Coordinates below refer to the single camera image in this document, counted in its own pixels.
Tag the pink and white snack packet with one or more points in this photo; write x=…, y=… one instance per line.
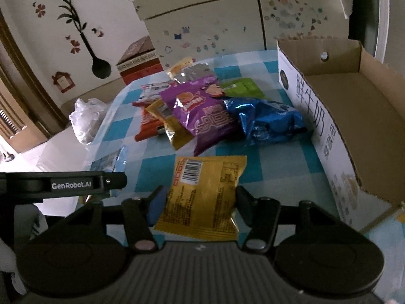
x=155, y=88

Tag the blue checkered tablecloth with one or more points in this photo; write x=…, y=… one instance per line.
x=278, y=164

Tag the cream cabinet with stickers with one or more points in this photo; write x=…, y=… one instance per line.
x=205, y=22

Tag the wooden door frame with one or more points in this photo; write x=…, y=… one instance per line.
x=19, y=101

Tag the blue foil snack packet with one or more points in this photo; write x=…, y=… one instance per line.
x=269, y=123

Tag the white printed cardboard box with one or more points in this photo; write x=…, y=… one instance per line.
x=332, y=139

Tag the green snack packet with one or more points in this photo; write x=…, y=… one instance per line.
x=243, y=88

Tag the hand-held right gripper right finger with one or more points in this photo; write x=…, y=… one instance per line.
x=244, y=207

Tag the yellow snack packet with barcode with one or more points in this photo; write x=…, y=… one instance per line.
x=202, y=202

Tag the purple snack packet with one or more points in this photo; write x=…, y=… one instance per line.
x=205, y=117

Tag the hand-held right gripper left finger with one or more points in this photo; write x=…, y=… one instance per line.
x=157, y=205

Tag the light blue snack packet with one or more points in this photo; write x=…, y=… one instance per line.
x=109, y=160

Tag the crumpled clear plastic bag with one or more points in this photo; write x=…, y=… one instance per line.
x=87, y=120

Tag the silver foil snack packet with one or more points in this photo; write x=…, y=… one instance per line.
x=196, y=72

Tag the pale yellow snack packet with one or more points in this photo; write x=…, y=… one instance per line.
x=180, y=66

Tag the gold snack packet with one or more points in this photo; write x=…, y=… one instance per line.
x=182, y=139

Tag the red house wall sticker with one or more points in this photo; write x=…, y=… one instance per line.
x=63, y=82

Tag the flower vine wall sticker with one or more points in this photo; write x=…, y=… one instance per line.
x=101, y=68

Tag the red-brown cardboard box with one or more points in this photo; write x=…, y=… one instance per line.
x=139, y=69

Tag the white window frame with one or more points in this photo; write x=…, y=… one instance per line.
x=383, y=22

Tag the orange-red snack packet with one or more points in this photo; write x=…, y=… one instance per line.
x=146, y=128

